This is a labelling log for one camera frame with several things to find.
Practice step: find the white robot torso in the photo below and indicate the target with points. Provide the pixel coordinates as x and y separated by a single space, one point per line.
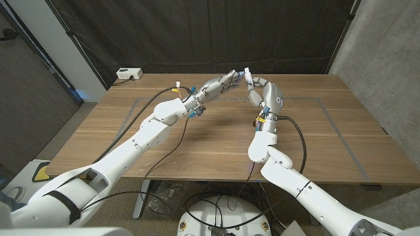
65 232

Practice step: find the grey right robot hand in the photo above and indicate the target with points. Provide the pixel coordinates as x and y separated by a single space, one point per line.
272 96

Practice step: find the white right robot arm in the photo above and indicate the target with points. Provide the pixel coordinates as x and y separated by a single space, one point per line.
295 183

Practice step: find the clear plastic bag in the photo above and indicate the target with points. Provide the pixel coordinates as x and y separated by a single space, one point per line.
167 196

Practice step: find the black backdrop stand pole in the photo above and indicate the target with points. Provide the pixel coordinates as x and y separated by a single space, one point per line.
73 42
343 32

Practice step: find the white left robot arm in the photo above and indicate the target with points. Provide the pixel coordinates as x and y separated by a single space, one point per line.
141 144

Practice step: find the white and yellow floor mat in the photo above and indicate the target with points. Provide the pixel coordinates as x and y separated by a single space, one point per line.
29 172

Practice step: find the white box corner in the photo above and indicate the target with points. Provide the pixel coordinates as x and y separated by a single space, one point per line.
293 231

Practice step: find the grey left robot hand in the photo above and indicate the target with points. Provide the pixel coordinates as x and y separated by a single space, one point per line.
215 88

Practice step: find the person's leg in jeans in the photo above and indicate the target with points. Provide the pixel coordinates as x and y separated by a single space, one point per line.
8 200

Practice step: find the black wall-mounted object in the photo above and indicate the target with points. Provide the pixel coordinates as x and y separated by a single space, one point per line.
8 33

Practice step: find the white toothpaste tube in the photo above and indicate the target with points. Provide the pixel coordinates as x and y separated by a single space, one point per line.
247 74

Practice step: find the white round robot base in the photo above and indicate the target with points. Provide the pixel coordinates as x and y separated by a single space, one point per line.
229 213

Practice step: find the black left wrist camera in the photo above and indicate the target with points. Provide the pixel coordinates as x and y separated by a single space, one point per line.
200 110

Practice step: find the white power strip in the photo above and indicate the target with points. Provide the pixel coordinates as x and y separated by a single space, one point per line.
129 73

